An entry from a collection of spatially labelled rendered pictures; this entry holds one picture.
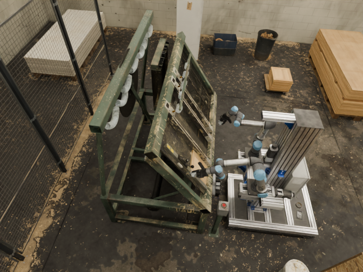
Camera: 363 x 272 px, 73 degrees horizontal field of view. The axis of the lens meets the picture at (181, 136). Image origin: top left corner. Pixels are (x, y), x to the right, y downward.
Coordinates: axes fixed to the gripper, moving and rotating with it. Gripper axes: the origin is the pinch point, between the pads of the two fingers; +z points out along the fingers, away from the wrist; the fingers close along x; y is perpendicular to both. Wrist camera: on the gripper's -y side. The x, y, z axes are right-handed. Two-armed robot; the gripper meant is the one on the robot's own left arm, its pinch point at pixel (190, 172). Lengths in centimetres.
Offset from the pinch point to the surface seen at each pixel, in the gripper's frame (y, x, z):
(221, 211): 39, 59, -6
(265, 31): -419, 326, -82
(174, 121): -56, -18, 6
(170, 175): 5.6, -27.1, 7.6
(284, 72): -270, 305, -101
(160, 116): -50, -49, 2
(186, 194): 19.8, 10.7, 12.7
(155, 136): -25, -58, 2
